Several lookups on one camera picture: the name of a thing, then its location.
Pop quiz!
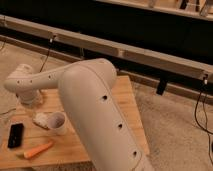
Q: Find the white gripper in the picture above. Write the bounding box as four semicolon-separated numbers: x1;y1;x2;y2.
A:
18;90;43;107

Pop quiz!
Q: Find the white sponge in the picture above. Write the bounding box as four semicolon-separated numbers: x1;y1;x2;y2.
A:
32;113;48;129

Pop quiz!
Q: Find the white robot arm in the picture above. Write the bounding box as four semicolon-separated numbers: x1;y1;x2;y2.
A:
4;58;154;171

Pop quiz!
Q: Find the wooden table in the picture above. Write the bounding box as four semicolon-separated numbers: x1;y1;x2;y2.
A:
0;76;149;169

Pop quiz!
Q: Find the white mug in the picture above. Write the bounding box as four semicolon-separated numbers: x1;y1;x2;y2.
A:
47;112;67;135

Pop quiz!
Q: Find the black smartphone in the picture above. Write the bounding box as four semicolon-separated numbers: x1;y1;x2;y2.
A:
8;123;24;149

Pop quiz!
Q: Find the orange carrot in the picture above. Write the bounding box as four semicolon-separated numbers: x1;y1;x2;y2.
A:
23;142;53;159

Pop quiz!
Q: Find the black rail bracket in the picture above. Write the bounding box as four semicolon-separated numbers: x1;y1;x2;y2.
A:
156;78;168;95

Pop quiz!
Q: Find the long metal rail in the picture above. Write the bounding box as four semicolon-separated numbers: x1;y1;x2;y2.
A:
0;14;213;82

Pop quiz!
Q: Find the black cable right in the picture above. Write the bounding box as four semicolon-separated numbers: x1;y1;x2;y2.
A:
194;78;213;158

